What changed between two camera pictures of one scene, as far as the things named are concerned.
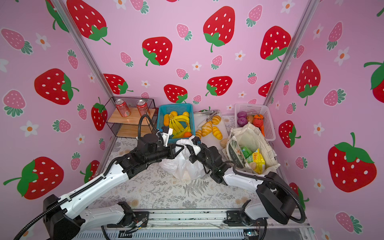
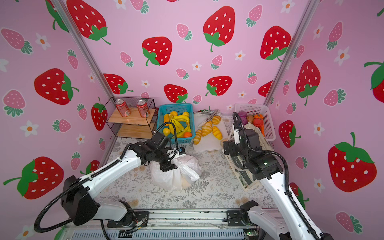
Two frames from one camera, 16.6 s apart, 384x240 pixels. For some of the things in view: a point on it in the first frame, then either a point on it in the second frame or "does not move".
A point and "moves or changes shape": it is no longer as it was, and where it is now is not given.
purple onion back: [241, 113] does not move
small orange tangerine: [187, 134] does not move
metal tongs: [212, 112] does not move
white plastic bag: [181, 166] moves or changes shape
